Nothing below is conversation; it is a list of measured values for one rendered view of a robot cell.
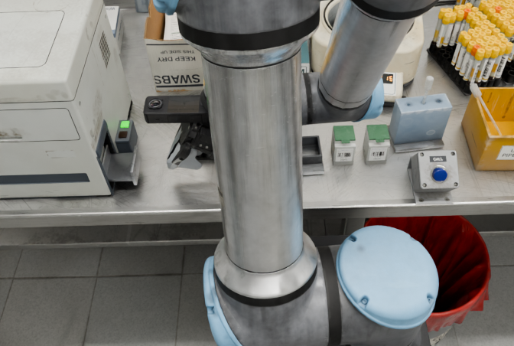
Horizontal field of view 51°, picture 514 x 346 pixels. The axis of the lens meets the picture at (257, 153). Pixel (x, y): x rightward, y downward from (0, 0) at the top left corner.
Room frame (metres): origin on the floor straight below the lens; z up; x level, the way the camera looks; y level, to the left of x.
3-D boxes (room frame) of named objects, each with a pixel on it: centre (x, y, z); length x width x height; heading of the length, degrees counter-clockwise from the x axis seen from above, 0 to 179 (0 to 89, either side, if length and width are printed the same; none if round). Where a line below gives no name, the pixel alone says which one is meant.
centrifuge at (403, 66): (0.98, -0.26, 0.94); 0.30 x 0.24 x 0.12; 169
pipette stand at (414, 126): (0.74, -0.33, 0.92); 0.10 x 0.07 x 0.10; 95
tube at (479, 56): (0.87, -0.47, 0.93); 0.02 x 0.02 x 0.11
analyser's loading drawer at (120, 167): (0.67, 0.33, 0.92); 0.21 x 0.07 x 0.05; 88
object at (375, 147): (0.70, -0.24, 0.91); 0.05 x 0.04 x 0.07; 178
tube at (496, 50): (0.87, -0.51, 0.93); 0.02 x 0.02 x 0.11
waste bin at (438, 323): (0.72, -0.42, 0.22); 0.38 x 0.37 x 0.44; 88
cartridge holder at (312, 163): (0.70, -0.10, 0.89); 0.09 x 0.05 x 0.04; 1
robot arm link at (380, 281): (0.29, -0.13, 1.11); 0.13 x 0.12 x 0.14; 92
